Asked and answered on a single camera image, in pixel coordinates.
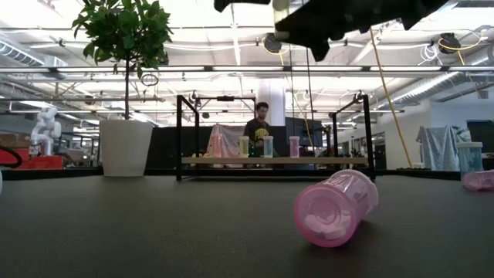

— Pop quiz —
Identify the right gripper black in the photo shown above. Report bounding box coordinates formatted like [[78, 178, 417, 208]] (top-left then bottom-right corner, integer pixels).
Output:
[[274, 0, 402, 63]]

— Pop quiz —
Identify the pink translucent pill bottle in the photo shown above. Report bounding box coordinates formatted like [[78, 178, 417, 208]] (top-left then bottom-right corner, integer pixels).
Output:
[[293, 168, 380, 249], [462, 169, 494, 193], [289, 135, 301, 159]]

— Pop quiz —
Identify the blue translucent pill bottle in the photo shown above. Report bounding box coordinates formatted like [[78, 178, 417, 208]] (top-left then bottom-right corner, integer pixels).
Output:
[[456, 141, 484, 177], [262, 135, 274, 159]]

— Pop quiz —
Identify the black office monitor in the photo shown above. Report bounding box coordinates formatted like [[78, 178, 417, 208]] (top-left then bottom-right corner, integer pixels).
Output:
[[284, 117, 324, 150]]

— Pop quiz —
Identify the person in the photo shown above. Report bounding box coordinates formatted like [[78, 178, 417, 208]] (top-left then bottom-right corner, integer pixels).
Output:
[[243, 101, 272, 158]]

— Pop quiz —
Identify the translucent plastic sheet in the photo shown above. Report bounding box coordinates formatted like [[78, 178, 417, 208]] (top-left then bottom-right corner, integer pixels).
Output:
[[206, 123, 248, 160]]

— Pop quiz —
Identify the black partition panel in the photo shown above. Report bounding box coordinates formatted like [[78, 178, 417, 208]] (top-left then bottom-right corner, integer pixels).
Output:
[[146, 126, 201, 171]]

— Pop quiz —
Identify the green plant white pot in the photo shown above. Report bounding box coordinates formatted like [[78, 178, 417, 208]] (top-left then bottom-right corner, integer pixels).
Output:
[[71, 0, 174, 178]]

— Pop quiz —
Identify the grey draped cloth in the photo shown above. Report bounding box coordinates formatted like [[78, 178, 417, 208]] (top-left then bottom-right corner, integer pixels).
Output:
[[415, 124, 472, 172]]

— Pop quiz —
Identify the black monitor screen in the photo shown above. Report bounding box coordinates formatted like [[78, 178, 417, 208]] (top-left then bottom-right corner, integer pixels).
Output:
[[465, 119, 494, 155]]

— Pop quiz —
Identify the white humanoid robot figure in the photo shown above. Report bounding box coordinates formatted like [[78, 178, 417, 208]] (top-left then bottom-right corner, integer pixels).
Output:
[[29, 106, 63, 158]]

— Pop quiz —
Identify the black ceiling cable reel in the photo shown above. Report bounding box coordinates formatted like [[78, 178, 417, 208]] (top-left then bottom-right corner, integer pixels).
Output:
[[263, 32, 283, 54], [438, 32, 462, 55]]

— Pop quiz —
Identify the yellow hanging power cable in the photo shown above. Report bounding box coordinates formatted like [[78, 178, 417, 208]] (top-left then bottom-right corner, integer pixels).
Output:
[[369, 29, 414, 169]]

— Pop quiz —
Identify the white coiled cable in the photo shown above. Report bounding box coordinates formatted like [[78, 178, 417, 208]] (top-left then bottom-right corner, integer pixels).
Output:
[[418, 42, 439, 63]]

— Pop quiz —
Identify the wooden shelf black metal frame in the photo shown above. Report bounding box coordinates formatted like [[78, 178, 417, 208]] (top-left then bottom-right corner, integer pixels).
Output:
[[176, 94, 377, 182]]

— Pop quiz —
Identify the silver ventilation duct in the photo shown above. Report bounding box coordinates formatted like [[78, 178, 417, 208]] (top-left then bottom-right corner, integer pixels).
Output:
[[376, 46, 494, 113], [0, 36, 69, 80]]

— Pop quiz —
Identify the thick black cable loop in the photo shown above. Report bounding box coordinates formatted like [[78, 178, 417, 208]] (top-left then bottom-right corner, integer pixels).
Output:
[[0, 144, 23, 169]]

